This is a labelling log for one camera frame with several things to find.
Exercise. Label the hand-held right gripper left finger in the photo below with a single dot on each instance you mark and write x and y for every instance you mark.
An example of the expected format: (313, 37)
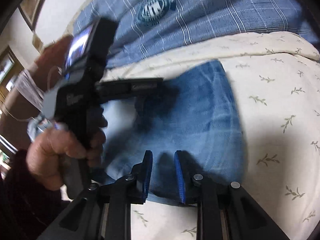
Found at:
(147, 175)

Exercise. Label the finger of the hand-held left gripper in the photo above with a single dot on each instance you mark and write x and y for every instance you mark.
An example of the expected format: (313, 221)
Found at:
(130, 87)

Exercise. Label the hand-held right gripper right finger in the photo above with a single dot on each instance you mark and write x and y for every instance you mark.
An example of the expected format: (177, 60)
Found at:
(179, 175)

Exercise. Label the blue denim pants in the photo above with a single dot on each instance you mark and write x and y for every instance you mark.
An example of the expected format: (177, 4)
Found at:
(200, 117)

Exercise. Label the person's left forearm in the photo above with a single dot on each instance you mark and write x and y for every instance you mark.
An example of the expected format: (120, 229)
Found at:
(20, 205)

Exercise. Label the person's left hand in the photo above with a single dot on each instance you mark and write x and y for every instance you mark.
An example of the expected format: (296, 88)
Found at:
(47, 157)

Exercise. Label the blue star-print cloth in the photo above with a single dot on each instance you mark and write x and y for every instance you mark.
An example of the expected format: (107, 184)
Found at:
(37, 127)

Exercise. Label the pink cloth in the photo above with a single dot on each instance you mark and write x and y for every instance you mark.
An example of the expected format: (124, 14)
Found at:
(27, 87)

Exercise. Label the dark red headboard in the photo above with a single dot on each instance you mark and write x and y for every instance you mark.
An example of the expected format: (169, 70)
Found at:
(53, 55)

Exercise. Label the wooden cabinet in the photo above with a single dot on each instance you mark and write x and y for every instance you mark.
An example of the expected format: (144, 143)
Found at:
(7, 67)

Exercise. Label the cream leaf-print bedsheet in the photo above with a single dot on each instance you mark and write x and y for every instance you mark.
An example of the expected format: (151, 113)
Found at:
(275, 130)

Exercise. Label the blue plaid blanket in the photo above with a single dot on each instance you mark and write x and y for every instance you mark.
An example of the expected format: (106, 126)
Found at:
(212, 12)

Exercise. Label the framed wall picture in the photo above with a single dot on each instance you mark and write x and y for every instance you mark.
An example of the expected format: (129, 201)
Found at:
(30, 7)

